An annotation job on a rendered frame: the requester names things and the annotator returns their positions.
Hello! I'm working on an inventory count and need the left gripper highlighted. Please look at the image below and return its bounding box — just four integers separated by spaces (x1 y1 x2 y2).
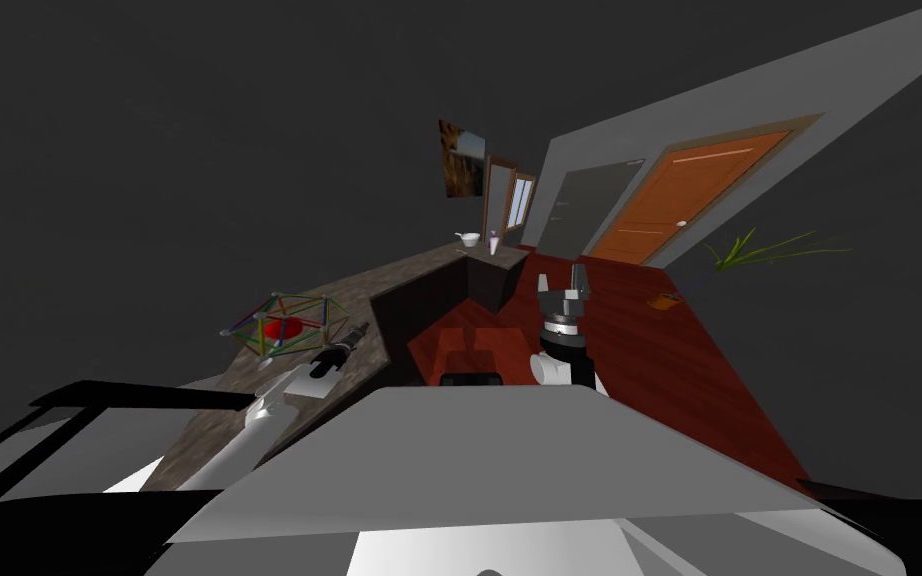
318 322 371 369

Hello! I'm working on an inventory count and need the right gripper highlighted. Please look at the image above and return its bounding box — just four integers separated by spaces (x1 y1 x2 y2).
537 263 591 321

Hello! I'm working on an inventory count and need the grey door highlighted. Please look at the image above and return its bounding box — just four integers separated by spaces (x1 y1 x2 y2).
536 157 647 261

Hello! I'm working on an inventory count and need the brown framed window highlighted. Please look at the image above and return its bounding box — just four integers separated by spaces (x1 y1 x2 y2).
505 171 538 234

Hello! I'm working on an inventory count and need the orange wooden door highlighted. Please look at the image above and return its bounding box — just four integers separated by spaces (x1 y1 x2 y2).
588 129 795 266

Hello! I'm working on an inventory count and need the green plant in orange pot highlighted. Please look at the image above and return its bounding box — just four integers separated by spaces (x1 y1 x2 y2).
647 227 853 313

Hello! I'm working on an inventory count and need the colourful wire frame basket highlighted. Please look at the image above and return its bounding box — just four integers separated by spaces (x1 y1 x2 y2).
220 291 352 370

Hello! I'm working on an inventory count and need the landscape picture on wall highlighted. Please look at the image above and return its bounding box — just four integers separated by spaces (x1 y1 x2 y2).
437 119 487 200

